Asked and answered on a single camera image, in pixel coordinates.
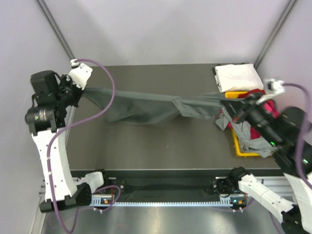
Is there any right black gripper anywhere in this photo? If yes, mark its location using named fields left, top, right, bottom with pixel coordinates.
left=219, top=90, right=282, bottom=146

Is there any dark grey t shirt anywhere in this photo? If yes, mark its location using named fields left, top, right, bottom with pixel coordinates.
left=81, top=87, right=226, bottom=125

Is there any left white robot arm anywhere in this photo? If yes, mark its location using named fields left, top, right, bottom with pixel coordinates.
left=25, top=69, right=111, bottom=213

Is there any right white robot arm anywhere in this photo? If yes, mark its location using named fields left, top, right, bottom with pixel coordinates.
left=221, top=94, right=312, bottom=234

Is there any dark red t shirt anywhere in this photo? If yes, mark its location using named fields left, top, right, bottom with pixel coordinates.
left=238, top=89, right=265, bottom=98

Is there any yellow plastic basket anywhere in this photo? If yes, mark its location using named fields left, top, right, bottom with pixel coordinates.
left=225, top=91, right=260, bottom=158

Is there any pink t shirt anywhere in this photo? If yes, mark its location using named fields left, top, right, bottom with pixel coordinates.
left=219, top=101, right=280, bottom=141

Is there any light grey t shirt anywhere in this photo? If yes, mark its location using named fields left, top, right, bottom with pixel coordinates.
left=215, top=107, right=274, bottom=158

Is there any folded white t shirt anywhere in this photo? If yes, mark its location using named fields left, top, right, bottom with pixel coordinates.
left=213, top=63, right=264, bottom=93

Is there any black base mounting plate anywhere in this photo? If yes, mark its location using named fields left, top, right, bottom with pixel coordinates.
left=101, top=169, right=235, bottom=202

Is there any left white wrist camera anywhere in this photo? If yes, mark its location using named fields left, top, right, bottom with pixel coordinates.
left=68, top=59, right=93, bottom=90

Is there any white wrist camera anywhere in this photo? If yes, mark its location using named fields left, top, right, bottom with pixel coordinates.
left=256, top=78, right=285, bottom=105
left=68, top=59, right=93, bottom=90

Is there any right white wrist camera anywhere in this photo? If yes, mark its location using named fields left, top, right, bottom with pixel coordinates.
left=256, top=78, right=285, bottom=105

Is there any left aluminium corner post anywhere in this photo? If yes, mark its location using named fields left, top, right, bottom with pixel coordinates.
left=35, top=0, right=75, bottom=60

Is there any aluminium corner post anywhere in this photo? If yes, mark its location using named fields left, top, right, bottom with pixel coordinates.
left=254, top=0, right=299, bottom=69
left=35, top=0, right=75, bottom=60

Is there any slotted grey cable duct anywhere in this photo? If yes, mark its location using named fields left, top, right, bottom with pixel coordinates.
left=89, top=195, right=247, bottom=208

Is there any right aluminium corner post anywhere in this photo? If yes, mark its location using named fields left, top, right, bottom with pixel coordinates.
left=254, top=0, right=299, bottom=69

